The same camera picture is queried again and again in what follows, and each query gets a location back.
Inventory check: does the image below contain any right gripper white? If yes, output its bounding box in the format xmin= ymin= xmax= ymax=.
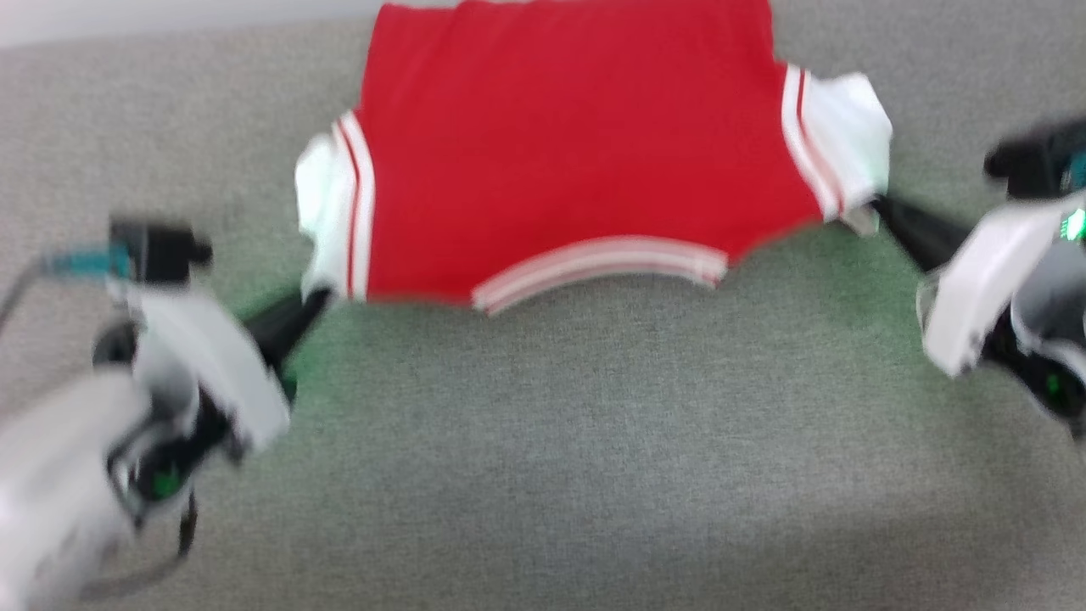
xmin=872 ymin=194 xmax=1086 ymax=417

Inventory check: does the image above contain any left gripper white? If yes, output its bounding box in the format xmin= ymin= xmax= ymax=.
xmin=93 ymin=278 xmax=333 ymax=527

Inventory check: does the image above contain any red and white shirt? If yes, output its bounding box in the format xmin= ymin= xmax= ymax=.
xmin=294 ymin=0 xmax=894 ymax=317

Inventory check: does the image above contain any teal plug black cable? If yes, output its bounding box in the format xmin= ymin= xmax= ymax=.
xmin=0 ymin=244 xmax=135 ymax=334

